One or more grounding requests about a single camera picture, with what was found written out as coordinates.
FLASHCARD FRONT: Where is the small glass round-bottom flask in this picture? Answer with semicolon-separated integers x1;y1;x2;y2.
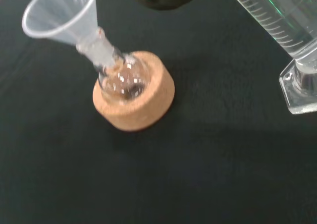
76;28;151;101

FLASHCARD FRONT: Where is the round cork ring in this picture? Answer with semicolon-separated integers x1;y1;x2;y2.
92;51;176;132

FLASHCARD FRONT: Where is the clear plastic funnel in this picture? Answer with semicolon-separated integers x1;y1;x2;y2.
21;0;117;68

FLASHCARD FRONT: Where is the black bench cloth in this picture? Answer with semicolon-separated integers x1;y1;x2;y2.
0;0;317;224

